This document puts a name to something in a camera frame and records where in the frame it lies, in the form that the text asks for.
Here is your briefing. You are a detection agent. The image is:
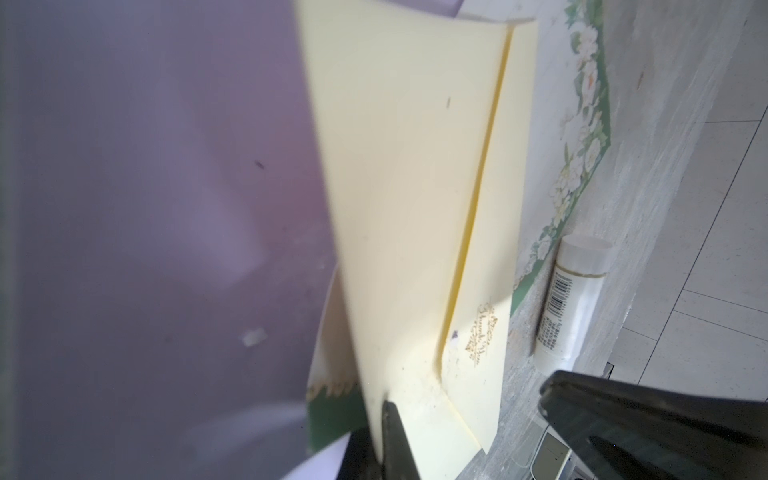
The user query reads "floral green card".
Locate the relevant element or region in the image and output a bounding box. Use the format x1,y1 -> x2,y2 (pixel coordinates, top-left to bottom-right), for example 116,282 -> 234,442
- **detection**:
307,1 -> 607,447

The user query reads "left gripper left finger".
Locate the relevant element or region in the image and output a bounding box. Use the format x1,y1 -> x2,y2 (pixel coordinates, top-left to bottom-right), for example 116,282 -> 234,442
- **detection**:
382,400 -> 420,480

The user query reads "purple paper sheet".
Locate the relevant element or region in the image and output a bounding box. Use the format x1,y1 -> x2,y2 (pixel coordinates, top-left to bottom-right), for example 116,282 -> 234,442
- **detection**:
0,0 -> 463,480

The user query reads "white glue stick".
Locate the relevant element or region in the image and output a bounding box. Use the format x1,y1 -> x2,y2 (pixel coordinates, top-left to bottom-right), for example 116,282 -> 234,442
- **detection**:
533,234 -> 614,376

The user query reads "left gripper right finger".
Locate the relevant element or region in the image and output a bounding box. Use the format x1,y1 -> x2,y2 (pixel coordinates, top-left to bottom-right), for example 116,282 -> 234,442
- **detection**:
538,371 -> 767,479

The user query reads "yellow envelope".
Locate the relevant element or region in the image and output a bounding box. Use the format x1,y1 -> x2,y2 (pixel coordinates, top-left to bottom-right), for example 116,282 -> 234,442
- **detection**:
295,1 -> 538,479

